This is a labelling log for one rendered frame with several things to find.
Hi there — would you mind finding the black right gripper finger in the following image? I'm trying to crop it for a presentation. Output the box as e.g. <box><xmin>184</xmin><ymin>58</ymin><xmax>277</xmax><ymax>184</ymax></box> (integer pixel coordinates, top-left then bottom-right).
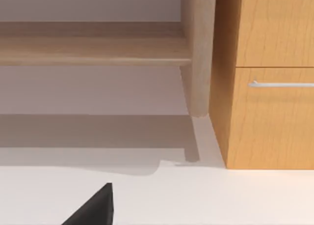
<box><xmin>60</xmin><ymin>182</ymin><xmax>115</xmax><ymax>225</ymax></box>

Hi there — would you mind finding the pale wooden open shelf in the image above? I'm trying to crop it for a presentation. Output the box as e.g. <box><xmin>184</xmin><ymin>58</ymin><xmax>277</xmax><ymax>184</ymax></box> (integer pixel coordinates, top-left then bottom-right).
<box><xmin>0</xmin><ymin>0</ymin><xmax>216</xmax><ymax>119</ymax></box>

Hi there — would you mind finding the orange wooden cupboard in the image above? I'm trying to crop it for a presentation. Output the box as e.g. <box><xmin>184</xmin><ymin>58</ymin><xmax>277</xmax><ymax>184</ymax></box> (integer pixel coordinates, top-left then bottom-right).
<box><xmin>208</xmin><ymin>0</ymin><xmax>314</xmax><ymax>170</ymax></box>

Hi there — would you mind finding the orange wooden drawer front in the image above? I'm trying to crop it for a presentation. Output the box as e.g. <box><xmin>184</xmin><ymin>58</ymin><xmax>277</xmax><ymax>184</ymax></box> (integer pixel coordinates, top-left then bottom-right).
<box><xmin>227</xmin><ymin>67</ymin><xmax>314</xmax><ymax>170</ymax></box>

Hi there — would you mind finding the long metal handle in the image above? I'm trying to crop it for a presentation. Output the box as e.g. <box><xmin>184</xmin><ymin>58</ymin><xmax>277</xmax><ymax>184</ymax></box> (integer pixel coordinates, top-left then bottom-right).
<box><xmin>247</xmin><ymin>80</ymin><xmax>314</xmax><ymax>88</ymax></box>

